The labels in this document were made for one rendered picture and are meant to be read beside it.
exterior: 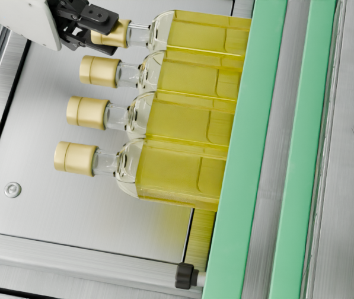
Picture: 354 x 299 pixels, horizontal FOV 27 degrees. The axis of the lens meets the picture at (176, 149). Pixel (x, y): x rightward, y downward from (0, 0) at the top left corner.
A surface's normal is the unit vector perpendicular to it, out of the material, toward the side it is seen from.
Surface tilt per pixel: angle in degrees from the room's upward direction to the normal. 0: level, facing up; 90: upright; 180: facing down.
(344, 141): 90
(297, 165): 90
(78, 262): 90
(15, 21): 75
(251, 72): 90
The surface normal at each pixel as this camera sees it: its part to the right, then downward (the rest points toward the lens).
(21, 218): -0.05, -0.44
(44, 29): -0.42, 0.82
